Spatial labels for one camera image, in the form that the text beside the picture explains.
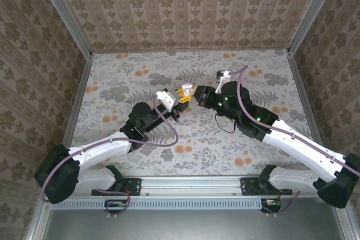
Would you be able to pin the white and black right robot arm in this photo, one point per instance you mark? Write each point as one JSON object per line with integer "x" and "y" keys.
{"x": 295, "y": 141}

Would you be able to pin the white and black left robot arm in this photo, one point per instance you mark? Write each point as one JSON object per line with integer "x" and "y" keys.
{"x": 98, "y": 150}

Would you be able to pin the black controller board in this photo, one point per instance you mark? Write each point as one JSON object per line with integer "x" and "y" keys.
{"x": 115, "y": 205}
{"x": 271, "y": 204}

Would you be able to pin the grey metal sheet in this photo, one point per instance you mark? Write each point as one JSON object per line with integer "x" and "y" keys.
{"x": 182, "y": 223}

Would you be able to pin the aluminium table edge rail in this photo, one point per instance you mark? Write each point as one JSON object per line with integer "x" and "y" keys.
{"x": 301, "y": 88}
{"x": 81, "y": 88}

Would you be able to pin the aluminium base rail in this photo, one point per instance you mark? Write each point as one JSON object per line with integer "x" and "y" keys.
{"x": 182, "y": 185}

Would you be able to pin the aluminium frame post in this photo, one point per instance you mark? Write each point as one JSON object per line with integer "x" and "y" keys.
{"x": 312, "y": 12}
{"x": 64, "y": 12}

